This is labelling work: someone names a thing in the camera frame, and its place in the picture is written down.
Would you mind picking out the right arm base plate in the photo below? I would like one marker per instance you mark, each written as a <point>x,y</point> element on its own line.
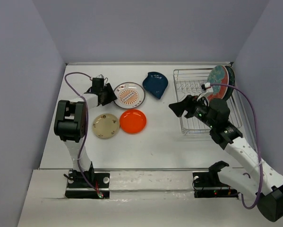
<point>206,185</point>

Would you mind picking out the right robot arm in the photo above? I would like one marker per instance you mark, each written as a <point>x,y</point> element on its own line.
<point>264,183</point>

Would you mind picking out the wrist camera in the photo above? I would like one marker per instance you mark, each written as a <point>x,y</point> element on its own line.
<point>102,77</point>
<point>206,87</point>

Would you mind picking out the small cream plate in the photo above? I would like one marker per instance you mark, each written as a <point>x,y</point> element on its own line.
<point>105,126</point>

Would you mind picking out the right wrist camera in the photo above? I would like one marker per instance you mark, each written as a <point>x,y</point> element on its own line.
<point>206,87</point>

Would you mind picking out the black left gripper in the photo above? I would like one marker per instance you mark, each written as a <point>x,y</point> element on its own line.
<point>112,95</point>

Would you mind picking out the dark blue leaf dish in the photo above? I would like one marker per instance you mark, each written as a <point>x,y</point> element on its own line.
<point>155,83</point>

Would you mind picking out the dark teal speckled plate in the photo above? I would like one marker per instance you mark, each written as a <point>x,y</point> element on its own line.
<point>231,82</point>

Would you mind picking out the orange plastic plate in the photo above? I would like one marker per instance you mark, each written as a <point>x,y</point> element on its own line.
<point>133,121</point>

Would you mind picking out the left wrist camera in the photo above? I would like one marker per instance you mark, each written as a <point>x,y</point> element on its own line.
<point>102,77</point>

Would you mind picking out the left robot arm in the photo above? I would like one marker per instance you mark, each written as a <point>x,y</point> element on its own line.
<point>71,126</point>

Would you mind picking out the white plate orange sunburst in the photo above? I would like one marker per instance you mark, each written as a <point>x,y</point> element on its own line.
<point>130,95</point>

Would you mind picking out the red teal floral plate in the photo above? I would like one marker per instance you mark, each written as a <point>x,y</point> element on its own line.
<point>218,75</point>

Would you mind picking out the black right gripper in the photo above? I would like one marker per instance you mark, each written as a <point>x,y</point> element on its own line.
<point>190,102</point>

